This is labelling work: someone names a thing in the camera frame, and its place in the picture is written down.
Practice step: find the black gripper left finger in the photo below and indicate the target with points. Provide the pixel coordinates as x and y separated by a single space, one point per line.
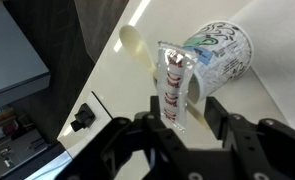
167 143

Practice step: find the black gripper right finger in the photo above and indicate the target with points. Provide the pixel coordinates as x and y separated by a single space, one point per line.
253 146

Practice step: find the printed paper cup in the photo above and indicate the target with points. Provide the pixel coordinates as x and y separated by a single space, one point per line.
223 53

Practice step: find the small black block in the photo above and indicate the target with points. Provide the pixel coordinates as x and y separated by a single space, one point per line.
83 117

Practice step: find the cream plastic spoon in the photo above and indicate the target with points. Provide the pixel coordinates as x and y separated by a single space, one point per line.
133 41

